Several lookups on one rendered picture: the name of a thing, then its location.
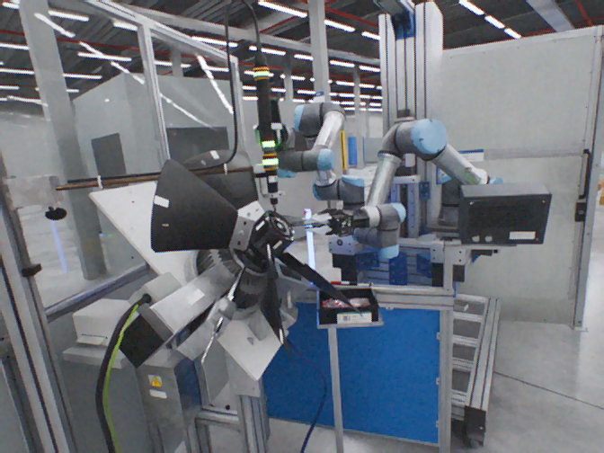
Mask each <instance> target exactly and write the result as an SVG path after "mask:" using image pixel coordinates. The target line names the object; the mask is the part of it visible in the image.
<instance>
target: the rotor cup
mask: <svg viewBox="0 0 604 453"><path fill-rule="evenodd" d="M262 222H263V224H262V225H261V226H260V227H259V228H258V229H257V228H256V227H258V226H259V225H260V224H261V223H262ZM277 224H282V226H283V229H281V228H278V226H277ZM295 239H297V236H296V235H295V233H294V229H293V227H292V226H291V224H290V223H289V222H288V221H287V220H286V219H285V218H284V217H283V216H282V215H281V214H279V213H278V212H276V211H273V210H267V211H264V212H263V213H262V214H261V215H260V217H259V218H258V219H257V220H256V221H255V222H254V225H253V230H252V234H251V237H249V240H248V244H247V246H246V249H245V251H241V250H237V249H235V251H236V253H237V254H238V256H239V257H240V258H241V260H242V261H243V262H244V264H245V265H247V266H248V267H249V268H252V269H253V270H255V271H259V272H267V267H262V261H266V252H265V243H268V245H269V246H270V250H271V254H272V257H271V258H272V260H273V263H274V265H275V258H276V257H278V256H279V255H282V254H283V253H284V252H285V251H286V250H287V249H288V248H289V246H290V245H291V244H293V243H294V241H295ZM279 241H281V242H282V243H281V244H279V245H278V247H277V248H276V249H274V248H273V247H274V245H275V244H276V243H278V242H279Z"/></svg>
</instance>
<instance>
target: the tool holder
mask: <svg viewBox="0 0 604 453"><path fill-rule="evenodd" d="M253 173H254V178H259V186H260V193H261V194H262V197H263V198H275V197H282V196H285V191H278V192H275V193H268V186H267V173H264V172H263V165H262V164H259V165H253Z"/></svg>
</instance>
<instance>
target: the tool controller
mask: <svg viewBox="0 0 604 453"><path fill-rule="evenodd" d="M552 196H553V194H552V193H551V192H550V190H549V189H548V188H547V186H546V185H545V184H544V183H542V182H515V183H494V184H473V185H460V191H459V208H458V224H457V231H458V235H460V240H461V244H543V243H544V240H545V235H546V226H547V221H548V216H549V211H550V206H551V200H552Z"/></svg>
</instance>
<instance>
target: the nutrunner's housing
mask: <svg viewBox="0 0 604 453"><path fill-rule="evenodd" d="M255 50H256V55H254V58H253V61H254V67H266V66H267V60H266V57H265V55H264V54H263V52H262V44H261V43H257V46H255ZM266 173H267V184H268V193H275V192H278V177H277V170H269V171H266ZM270 200H271V205H277V204H278V197H275V198H270Z"/></svg>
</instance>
